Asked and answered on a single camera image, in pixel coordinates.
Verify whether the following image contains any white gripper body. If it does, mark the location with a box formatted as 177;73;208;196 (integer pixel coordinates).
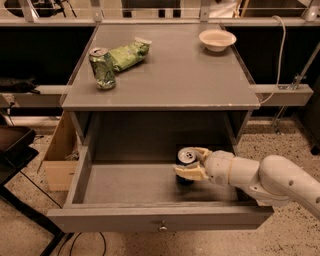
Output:
204;150;235;186

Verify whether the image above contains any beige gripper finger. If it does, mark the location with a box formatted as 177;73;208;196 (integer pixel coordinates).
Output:
173;166;208;181
193;147;212;165

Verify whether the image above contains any blue pepsi can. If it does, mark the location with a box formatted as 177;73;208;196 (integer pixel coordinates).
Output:
176;147;197;186

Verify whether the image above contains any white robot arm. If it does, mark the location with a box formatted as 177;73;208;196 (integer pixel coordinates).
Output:
173;147;320;219

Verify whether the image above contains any grey open top drawer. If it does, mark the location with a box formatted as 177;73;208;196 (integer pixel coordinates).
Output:
48;112;273;233

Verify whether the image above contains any green soda can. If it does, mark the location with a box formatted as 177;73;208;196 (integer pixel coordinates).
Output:
89;47;116;90

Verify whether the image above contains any white paper bowl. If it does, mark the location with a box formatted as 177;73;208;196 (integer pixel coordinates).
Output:
199;29;237;52

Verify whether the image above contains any grey cabinet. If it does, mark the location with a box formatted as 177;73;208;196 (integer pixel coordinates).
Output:
61;22;261;146

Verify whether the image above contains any green chip bag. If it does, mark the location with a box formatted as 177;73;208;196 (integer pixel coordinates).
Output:
109;37;152;72

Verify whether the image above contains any cardboard box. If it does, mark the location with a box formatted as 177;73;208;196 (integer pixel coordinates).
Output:
42;112;77;191

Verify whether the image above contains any black floor cable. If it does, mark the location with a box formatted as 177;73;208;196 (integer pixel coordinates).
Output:
19;170;107;256

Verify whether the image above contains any white cable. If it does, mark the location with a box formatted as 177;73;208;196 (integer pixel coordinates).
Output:
259;15;287;105

